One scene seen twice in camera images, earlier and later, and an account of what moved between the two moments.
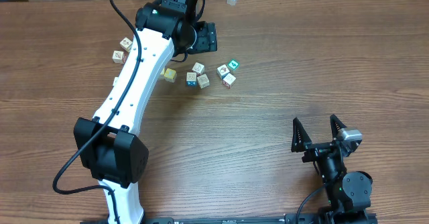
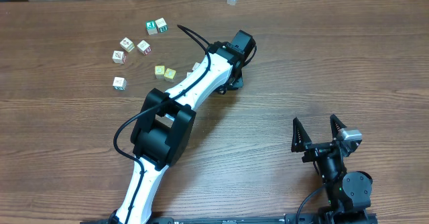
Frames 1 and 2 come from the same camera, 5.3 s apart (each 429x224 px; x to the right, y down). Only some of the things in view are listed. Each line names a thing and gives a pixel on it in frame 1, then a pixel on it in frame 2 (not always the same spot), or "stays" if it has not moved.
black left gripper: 205,35 to 236,83
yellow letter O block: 170,75 stays
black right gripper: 302,143 stays
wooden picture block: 198,68 stays
